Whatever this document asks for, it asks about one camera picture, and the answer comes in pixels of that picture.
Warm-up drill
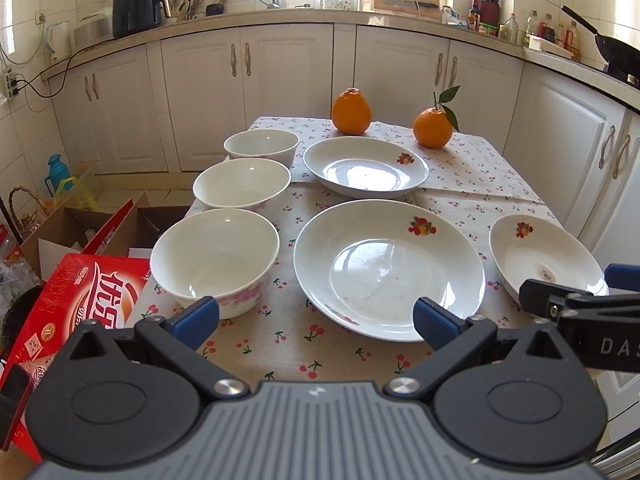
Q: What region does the large white fruit plate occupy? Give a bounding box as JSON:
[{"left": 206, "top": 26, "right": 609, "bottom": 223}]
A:
[{"left": 293, "top": 200, "right": 486, "bottom": 342}]

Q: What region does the white power strip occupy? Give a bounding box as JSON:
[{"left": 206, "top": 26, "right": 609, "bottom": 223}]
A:
[{"left": 1, "top": 67, "right": 18, "bottom": 104}]

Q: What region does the white floral bowl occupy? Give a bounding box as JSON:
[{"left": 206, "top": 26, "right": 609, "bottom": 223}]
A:
[
  {"left": 150, "top": 209, "right": 280, "bottom": 318},
  {"left": 192, "top": 158, "right": 291, "bottom": 210},
  {"left": 224, "top": 128, "right": 299, "bottom": 169}
]

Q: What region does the black air fryer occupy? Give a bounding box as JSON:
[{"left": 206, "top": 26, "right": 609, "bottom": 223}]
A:
[{"left": 112, "top": 0, "right": 171, "bottom": 39}]

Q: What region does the brown cardboard box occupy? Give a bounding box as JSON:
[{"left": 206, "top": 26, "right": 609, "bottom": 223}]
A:
[{"left": 21, "top": 193, "right": 189, "bottom": 281}]

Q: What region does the cherry print tablecloth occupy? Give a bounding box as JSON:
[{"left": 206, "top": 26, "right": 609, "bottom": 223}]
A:
[{"left": 198, "top": 122, "right": 552, "bottom": 384}]

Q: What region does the red printed carton box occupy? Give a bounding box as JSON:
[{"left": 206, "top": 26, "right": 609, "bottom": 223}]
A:
[{"left": 1, "top": 254, "right": 150, "bottom": 463}]

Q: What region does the wicker basket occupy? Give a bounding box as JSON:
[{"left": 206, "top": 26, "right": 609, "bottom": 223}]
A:
[{"left": 9, "top": 186, "right": 52, "bottom": 238}]

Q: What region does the white electric kettle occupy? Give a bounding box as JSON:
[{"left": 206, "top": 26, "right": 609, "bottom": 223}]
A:
[{"left": 44, "top": 21, "right": 72, "bottom": 64}]

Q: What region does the orange with green leaves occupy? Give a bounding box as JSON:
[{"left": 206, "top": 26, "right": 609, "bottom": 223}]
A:
[{"left": 412, "top": 86, "right": 460, "bottom": 150}]

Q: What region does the black wok pan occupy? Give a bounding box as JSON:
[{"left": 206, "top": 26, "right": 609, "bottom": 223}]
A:
[{"left": 562, "top": 6, "right": 640, "bottom": 88}]

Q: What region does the small fruit plate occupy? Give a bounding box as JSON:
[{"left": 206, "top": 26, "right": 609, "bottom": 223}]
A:
[{"left": 489, "top": 214, "right": 608, "bottom": 301}]

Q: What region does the red knife block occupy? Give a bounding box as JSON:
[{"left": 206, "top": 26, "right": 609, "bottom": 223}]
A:
[{"left": 477, "top": 0, "right": 500, "bottom": 27}]

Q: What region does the bumpy orange tangerine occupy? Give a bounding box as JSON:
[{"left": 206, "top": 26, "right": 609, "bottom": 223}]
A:
[{"left": 331, "top": 88, "right": 372, "bottom": 136}]

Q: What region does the yellow plastic bag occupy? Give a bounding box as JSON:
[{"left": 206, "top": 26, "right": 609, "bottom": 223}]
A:
[{"left": 53, "top": 177, "right": 100, "bottom": 211}]

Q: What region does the blue thermos jug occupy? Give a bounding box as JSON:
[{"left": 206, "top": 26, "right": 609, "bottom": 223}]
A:
[{"left": 44, "top": 154, "right": 70, "bottom": 196}]

